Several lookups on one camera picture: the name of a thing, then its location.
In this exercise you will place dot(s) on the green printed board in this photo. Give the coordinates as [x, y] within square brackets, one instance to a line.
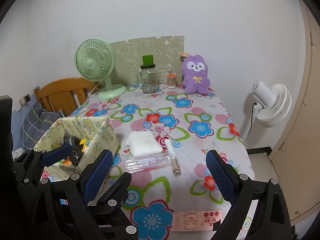
[160, 47]

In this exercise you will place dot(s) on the green plastic cup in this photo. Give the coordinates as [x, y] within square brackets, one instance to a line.
[148, 60]

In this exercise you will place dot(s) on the white standing fan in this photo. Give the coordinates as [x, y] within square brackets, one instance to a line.
[275, 105]

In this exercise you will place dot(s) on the cartoon printed storage box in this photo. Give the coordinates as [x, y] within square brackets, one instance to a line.
[107, 135]

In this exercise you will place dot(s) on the pink tissue pack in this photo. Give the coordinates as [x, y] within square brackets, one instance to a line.
[195, 218]

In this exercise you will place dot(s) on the glass jar mug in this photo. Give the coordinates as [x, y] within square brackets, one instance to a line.
[149, 80]

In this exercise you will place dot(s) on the cotton swab jar orange lid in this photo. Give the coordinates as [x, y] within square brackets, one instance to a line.
[171, 81]

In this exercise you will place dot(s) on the wall socket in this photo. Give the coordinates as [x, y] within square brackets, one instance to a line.
[26, 97]

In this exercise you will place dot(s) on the wooden chair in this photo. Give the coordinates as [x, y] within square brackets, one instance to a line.
[60, 92]

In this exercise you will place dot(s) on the grey plaid bedding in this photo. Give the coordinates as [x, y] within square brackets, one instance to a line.
[35, 125]

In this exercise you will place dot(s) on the purple plush bunny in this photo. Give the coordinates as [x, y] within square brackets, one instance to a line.
[196, 80]

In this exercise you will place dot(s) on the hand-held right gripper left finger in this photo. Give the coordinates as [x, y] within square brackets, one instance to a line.
[98, 172]

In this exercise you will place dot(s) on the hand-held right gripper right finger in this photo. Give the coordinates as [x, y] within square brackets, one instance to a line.
[220, 175]

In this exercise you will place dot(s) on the white towel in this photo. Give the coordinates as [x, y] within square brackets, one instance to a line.
[145, 142]

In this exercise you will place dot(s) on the grey cloth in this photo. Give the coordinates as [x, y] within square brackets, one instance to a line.
[68, 138]

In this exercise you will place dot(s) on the green desk fan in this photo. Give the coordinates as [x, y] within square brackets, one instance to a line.
[93, 60]

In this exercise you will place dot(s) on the beige wooden door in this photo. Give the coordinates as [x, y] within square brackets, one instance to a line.
[305, 105]

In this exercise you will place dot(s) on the white plastic bag roll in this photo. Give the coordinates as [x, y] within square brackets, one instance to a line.
[169, 147]

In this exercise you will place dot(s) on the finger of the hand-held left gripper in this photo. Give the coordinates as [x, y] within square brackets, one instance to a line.
[57, 152]
[117, 187]

